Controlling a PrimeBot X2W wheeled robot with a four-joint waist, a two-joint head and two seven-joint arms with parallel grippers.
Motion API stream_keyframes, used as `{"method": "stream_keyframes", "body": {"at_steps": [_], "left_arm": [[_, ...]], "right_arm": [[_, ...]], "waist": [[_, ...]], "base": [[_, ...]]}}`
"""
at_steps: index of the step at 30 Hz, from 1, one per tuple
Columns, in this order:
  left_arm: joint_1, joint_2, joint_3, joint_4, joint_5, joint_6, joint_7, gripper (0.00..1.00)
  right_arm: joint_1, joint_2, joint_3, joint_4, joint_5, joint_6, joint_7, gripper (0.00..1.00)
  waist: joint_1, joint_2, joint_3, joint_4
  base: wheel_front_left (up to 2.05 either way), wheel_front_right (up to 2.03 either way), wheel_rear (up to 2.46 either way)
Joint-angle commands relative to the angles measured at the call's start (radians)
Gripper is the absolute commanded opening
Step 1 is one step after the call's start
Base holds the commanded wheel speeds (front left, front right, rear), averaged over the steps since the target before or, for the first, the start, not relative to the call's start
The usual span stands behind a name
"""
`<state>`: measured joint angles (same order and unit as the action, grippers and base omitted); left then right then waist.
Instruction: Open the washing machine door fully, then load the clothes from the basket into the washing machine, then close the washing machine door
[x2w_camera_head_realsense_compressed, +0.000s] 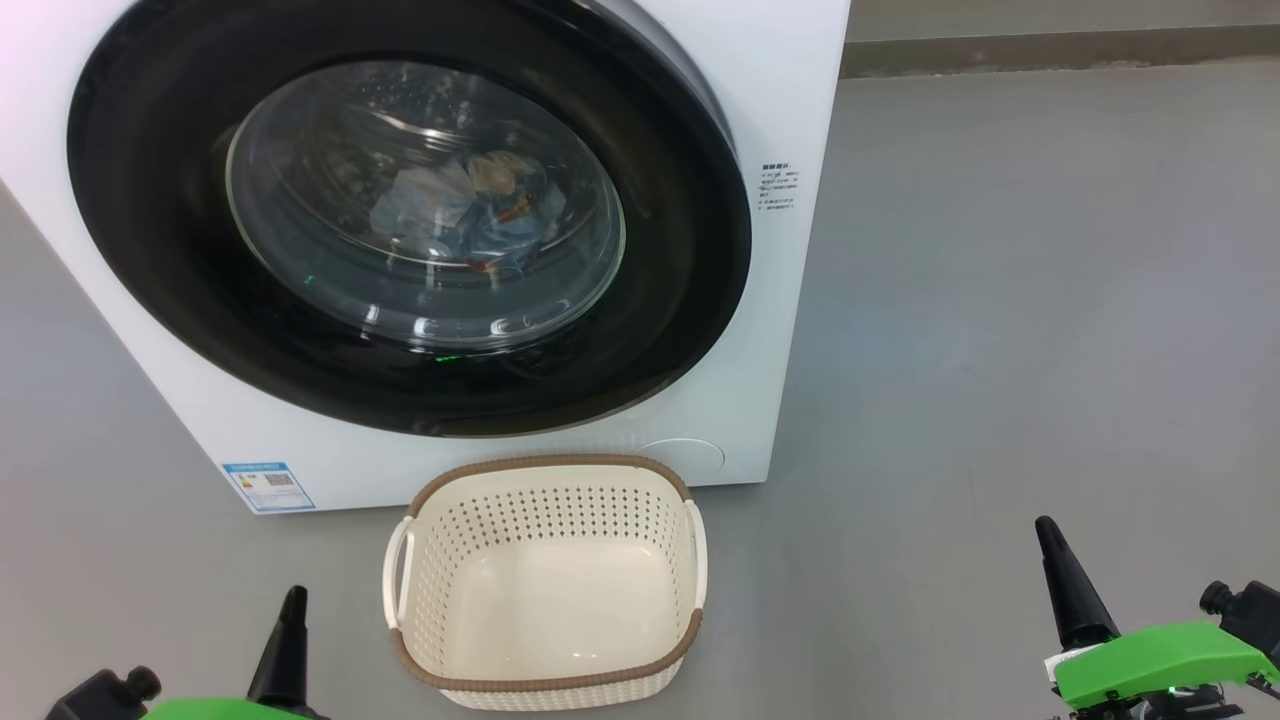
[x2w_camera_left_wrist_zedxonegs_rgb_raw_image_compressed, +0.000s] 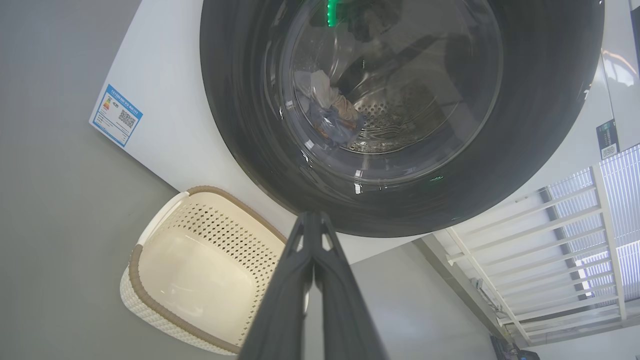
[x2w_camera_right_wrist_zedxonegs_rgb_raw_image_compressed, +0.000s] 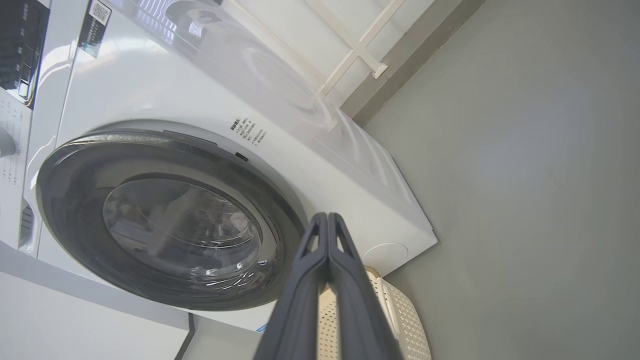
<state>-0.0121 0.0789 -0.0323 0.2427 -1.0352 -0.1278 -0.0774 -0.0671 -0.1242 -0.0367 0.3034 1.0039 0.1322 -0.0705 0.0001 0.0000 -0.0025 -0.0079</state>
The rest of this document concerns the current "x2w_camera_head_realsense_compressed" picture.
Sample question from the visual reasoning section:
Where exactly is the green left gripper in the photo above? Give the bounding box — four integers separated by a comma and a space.
138, 585, 327, 720

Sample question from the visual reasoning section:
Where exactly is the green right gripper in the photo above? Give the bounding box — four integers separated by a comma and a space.
1033, 515, 1280, 720

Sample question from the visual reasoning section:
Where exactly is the black round glass washer door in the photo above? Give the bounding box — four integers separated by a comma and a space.
66, 0, 754, 440

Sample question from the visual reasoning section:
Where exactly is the blue cartoon print garment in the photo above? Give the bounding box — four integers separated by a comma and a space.
438, 150, 569, 277

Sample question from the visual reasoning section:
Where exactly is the cream perforated laundry basket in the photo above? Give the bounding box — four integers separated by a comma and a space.
381, 452, 710, 713

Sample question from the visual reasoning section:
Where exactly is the white front-load washing machine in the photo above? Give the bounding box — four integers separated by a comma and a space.
0, 0, 854, 517

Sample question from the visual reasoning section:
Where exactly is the blue energy label sticker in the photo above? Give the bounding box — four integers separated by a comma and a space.
221, 460, 317, 515

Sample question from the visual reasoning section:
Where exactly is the round white filter cover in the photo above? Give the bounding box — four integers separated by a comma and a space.
632, 437, 727, 484

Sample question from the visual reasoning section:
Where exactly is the small black text label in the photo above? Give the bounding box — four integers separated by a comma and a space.
756, 161, 804, 217

